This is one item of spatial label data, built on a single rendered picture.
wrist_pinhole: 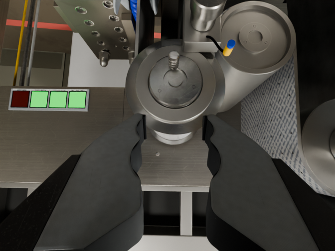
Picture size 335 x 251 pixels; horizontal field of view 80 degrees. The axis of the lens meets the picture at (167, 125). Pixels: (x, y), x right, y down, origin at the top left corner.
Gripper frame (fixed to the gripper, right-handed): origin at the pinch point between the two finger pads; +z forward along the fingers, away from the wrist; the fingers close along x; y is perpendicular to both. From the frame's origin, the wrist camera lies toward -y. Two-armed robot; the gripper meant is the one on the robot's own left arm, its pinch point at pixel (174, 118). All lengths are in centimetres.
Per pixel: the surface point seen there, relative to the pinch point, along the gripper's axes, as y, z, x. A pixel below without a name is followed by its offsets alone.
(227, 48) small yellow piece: -1.5, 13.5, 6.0
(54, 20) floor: 9, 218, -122
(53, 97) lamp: 19, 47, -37
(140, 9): -5.0, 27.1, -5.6
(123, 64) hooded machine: 48, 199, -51
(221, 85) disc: 4.4, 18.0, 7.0
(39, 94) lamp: 19, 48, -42
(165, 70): 2.1, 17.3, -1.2
